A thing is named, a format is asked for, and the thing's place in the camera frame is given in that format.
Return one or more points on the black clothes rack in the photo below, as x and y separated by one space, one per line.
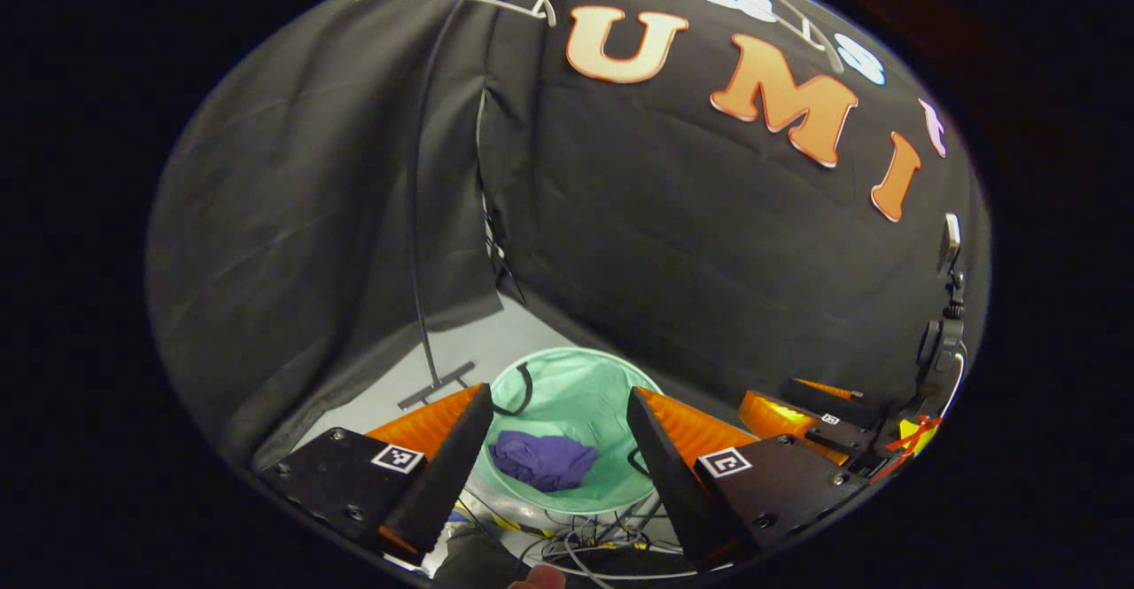
434 390

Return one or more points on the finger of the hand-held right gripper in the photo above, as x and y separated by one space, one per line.
771 412
833 391

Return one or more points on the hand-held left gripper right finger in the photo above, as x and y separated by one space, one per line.
664 483

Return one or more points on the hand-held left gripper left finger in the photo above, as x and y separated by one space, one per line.
452 474

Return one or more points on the green laundry hamper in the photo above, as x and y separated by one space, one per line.
576 394

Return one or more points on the black backdrop cloth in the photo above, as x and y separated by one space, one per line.
292 217
664 217

